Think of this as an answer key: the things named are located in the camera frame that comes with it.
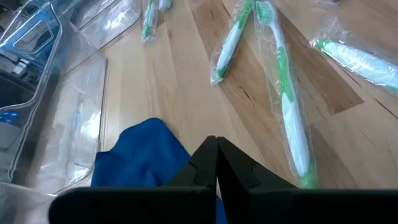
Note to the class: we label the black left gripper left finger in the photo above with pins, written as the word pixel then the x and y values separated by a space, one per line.
pixel 186 202

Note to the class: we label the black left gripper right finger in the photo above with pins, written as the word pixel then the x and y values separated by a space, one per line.
pixel 264 205

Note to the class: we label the blue cloth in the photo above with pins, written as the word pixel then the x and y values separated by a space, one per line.
pixel 140 155

